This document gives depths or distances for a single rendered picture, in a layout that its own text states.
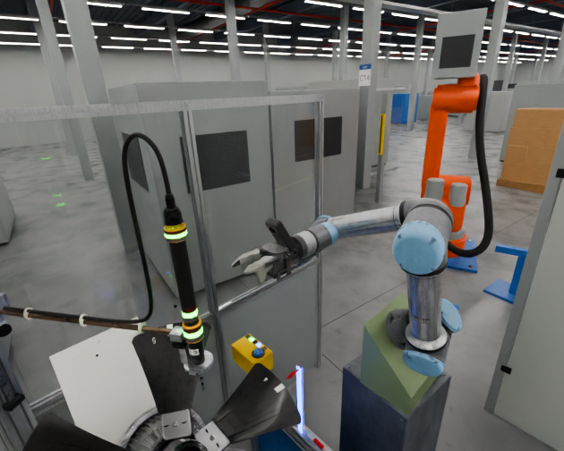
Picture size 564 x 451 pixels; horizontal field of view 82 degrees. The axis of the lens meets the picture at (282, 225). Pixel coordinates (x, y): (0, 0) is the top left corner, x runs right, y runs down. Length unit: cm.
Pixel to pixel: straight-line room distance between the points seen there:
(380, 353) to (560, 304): 128
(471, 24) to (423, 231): 362
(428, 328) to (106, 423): 98
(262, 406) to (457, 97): 387
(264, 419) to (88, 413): 52
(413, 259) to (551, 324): 161
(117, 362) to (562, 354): 223
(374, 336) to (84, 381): 95
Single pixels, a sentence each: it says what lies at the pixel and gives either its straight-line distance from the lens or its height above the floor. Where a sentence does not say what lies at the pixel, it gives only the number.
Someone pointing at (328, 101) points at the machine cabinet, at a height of 194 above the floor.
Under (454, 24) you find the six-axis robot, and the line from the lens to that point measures 431.
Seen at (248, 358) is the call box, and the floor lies 107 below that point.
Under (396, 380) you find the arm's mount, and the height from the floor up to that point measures 112.
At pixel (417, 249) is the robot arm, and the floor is 171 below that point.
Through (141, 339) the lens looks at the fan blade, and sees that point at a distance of 107.
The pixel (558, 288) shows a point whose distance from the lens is 228.
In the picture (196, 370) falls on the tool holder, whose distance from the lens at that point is 85.
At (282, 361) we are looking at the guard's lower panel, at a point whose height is 33.
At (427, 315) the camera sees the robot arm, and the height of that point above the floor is 148.
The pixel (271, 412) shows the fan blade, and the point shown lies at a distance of 111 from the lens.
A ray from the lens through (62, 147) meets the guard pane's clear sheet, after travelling 134.
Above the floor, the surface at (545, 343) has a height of 69.
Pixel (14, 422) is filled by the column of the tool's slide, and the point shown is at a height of 110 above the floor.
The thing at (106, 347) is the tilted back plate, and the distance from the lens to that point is 124.
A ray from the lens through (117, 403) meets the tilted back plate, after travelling 124.
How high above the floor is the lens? 206
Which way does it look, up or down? 22 degrees down
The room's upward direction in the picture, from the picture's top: 2 degrees counter-clockwise
